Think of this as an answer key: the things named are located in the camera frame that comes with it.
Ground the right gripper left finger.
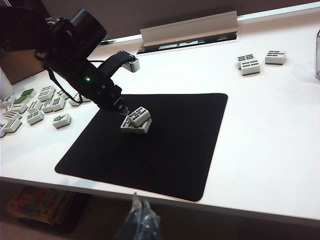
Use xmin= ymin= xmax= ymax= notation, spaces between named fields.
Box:
xmin=115 ymin=191 xmax=143 ymax=240

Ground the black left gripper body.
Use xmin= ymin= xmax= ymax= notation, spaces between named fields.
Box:
xmin=95 ymin=83 xmax=124 ymax=111

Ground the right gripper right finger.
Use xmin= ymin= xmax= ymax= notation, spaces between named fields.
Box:
xmin=140 ymin=199 xmax=161 ymax=240

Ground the black fabric mat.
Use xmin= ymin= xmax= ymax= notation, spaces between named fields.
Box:
xmin=54 ymin=92 xmax=229 ymax=203

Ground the brown cardboard box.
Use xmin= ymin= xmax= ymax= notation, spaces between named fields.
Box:
xmin=0 ymin=47 xmax=49 ymax=86

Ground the colourful box under table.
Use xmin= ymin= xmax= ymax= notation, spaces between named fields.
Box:
xmin=6 ymin=184 xmax=89 ymax=232

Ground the beige partition panel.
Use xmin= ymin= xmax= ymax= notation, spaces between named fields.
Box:
xmin=41 ymin=0 xmax=320 ymax=42

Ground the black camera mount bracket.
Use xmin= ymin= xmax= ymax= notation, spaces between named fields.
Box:
xmin=96 ymin=49 xmax=134 ymax=76

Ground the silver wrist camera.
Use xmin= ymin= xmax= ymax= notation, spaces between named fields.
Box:
xmin=125 ymin=56 xmax=141 ymax=74

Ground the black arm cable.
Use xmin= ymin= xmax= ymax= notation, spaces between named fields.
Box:
xmin=47 ymin=68 xmax=85 ymax=105

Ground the white cable tray flap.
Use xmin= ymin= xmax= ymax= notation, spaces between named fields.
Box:
xmin=136 ymin=10 xmax=241 ymax=55

